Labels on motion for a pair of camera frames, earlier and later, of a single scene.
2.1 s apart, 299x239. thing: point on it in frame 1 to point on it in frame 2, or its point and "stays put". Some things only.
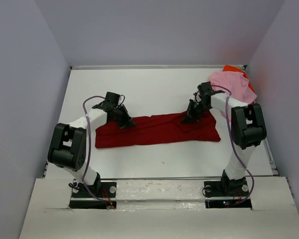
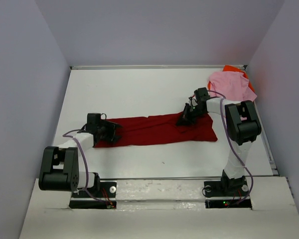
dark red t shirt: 201,128 stays put
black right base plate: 227,188 stays put
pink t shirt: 233,83 stays put
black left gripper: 127,122 to 111,127
